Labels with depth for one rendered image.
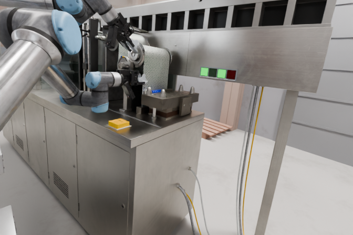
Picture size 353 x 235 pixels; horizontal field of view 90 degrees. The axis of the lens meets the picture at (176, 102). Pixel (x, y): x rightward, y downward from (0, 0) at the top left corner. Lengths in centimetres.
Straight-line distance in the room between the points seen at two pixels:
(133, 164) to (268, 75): 82
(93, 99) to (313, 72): 105
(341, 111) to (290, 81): 251
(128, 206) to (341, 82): 323
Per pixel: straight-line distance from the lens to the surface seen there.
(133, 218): 101
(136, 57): 108
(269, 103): 369
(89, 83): 88
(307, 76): 107
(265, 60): 109
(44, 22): 60
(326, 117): 356
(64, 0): 81
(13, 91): 51
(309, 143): 367
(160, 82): 120
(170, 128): 94
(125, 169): 89
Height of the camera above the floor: 121
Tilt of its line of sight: 12 degrees down
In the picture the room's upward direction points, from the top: 5 degrees clockwise
